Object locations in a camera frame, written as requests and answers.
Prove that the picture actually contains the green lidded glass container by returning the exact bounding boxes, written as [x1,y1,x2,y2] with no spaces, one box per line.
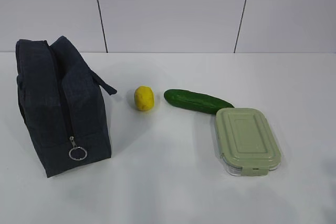
[215,108,281,176]

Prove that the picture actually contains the yellow lemon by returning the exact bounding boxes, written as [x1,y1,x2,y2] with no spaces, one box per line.
[134,86,154,111]

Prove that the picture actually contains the dark navy fabric bag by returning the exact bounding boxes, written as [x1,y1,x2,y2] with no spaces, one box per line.
[15,36,117,177]

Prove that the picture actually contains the green cucumber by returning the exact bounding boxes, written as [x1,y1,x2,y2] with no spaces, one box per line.
[164,89,234,115]

